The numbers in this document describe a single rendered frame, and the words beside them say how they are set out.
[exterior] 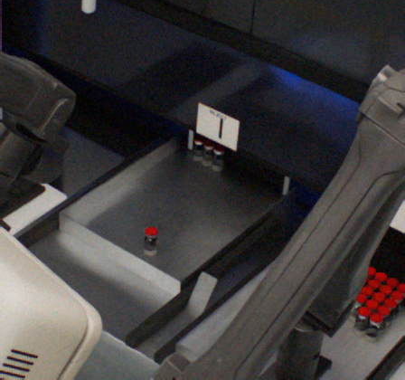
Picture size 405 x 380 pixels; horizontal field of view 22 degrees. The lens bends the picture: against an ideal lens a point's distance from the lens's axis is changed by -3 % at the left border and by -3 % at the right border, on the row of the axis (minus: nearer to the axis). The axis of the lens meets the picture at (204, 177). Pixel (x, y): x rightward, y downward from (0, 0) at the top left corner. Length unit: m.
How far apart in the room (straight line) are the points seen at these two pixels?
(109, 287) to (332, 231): 0.82
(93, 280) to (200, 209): 0.27
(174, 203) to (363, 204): 0.98
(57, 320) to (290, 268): 0.22
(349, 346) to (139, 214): 0.46
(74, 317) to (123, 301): 0.69
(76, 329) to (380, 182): 0.32
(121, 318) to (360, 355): 0.38
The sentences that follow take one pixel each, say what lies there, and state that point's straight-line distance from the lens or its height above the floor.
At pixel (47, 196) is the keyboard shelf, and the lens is 2.02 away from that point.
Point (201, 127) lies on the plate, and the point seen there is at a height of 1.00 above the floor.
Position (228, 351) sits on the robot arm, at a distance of 0.97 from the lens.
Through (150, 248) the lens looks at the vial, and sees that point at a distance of 1.76.
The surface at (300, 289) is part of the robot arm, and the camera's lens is 0.95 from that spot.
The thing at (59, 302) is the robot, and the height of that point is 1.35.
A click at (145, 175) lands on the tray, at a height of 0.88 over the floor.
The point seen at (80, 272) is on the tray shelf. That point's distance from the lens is 1.74.
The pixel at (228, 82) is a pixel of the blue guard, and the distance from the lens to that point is 1.79.
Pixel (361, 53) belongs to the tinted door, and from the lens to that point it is 1.63.
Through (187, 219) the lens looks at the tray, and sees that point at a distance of 1.85.
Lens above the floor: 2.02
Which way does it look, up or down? 36 degrees down
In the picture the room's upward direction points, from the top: 5 degrees clockwise
